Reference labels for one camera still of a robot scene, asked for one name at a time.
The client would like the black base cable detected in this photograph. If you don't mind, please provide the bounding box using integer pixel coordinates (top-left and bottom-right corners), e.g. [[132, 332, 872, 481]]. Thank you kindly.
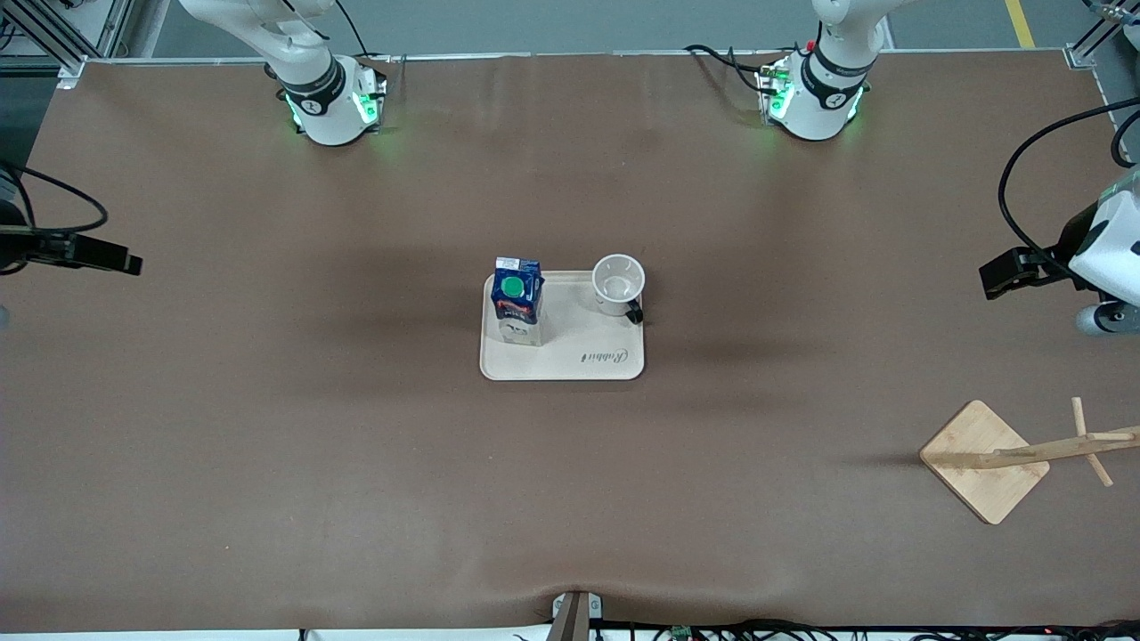
[[334, 0, 397, 65], [683, 43, 785, 97]]

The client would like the wooden mug tree stand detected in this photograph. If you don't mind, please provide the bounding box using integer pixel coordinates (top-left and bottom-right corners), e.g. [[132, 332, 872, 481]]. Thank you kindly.
[[919, 396, 1140, 525]]

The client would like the white smiley mug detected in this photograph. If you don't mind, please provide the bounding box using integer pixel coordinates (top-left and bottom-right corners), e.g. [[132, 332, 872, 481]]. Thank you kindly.
[[591, 254, 647, 325]]

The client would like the beige rectangular tray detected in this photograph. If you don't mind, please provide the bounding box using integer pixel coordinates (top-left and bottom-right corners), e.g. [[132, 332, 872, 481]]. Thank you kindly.
[[480, 271, 645, 382]]

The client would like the blue milk carton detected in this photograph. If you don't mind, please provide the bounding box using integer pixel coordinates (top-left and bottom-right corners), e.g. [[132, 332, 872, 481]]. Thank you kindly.
[[491, 256, 546, 347]]

